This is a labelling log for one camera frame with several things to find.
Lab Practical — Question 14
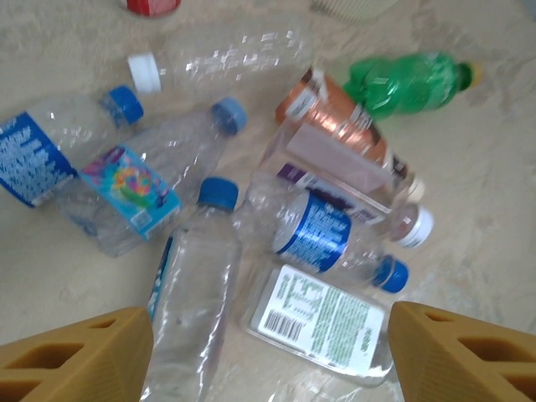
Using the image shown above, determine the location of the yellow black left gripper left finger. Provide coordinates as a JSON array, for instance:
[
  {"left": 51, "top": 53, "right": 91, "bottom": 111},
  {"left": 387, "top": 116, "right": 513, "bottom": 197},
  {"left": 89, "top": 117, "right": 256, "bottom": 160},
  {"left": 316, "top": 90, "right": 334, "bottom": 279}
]
[{"left": 0, "top": 307, "right": 154, "bottom": 402}]

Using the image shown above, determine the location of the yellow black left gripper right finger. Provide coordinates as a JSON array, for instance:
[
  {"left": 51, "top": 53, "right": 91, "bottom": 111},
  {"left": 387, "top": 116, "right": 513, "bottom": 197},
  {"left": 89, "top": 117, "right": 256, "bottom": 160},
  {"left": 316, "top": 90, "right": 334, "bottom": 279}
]
[{"left": 389, "top": 301, "right": 536, "bottom": 402}]

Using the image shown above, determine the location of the clear bottle purple label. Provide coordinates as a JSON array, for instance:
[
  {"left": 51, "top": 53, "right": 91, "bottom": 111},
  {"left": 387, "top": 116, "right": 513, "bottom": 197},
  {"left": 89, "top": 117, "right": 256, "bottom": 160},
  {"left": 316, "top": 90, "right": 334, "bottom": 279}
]
[{"left": 259, "top": 121, "right": 435, "bottom": 248}]

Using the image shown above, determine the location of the slim clear bottle blue cap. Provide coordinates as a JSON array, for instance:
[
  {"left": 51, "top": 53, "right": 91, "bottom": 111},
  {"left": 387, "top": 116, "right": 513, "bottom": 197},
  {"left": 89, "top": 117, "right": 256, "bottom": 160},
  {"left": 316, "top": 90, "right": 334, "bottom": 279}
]
[{"left": 142, "top": 178, "right": 244, "bottom": 402}]

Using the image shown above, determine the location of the bottle white green label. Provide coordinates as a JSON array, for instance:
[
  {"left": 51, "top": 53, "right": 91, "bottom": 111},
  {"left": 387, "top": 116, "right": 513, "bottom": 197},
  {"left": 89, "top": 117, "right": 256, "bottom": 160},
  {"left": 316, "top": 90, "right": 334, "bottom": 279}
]
[{"left": 240, "top": 263, "right": 394, "bottom": 389}]

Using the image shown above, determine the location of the clear bottle colourful cartoon label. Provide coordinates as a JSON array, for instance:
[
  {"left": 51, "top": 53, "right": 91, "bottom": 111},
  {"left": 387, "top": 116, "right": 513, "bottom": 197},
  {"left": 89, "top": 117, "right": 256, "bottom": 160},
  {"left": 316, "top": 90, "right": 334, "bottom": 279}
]
[{"left": 58, "top": 98, "right": 248, "bottom": 256}]

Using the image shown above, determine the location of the crushed clear bottle blue label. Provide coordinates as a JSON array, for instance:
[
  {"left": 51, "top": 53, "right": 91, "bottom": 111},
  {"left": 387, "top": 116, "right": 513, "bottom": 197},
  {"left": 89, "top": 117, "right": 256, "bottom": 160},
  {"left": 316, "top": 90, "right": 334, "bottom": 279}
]
[{"left": 232, "top": 175, "right": 410, "bottom": 292}]

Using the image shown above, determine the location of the clear bottle dark blue label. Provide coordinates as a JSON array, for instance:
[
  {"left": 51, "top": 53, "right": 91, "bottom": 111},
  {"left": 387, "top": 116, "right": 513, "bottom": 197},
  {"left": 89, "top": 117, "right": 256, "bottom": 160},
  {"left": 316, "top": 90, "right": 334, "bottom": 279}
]
[{"left": 0, "top": 85, "right": 146, "bottom": 209}]

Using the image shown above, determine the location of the copper brown label bottle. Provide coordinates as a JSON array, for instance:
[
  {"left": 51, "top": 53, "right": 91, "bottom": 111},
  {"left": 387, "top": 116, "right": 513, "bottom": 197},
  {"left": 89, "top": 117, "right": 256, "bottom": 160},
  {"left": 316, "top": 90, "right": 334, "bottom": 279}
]
[{"left": 274, "top": 69, "right": 426, "bottom": 202}]

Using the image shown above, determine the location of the green bottle yellow cap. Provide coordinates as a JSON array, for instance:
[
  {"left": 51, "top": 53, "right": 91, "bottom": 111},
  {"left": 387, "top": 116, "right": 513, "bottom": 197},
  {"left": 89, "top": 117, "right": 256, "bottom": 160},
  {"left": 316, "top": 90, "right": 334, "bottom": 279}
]
[{"left": 343, "top": 49, "right": 482, "bottom": 121}]

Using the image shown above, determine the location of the red cap red label bottle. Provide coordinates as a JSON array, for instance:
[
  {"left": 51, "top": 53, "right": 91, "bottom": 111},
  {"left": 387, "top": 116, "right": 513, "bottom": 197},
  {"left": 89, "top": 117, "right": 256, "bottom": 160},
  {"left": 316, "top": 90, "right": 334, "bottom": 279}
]
[{"left": 123, "top": 0, "right": 184, "bottom": 18}]

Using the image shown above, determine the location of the beige bin with pink liner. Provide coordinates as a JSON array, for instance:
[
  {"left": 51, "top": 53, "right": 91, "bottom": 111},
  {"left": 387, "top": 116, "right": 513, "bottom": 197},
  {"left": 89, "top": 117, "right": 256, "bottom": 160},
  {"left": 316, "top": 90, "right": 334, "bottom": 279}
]
[{"left": 308, "top": 0, "right": 398, "bottom": 23}]

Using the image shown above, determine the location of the clear unlabelled bottle white cap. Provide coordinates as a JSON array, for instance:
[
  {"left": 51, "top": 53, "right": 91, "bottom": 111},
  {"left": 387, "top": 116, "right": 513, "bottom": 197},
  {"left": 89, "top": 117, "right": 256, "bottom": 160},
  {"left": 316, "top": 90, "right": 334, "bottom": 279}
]
[{"left": 127, "top": 16, "right": 315, "bottom": 101}]

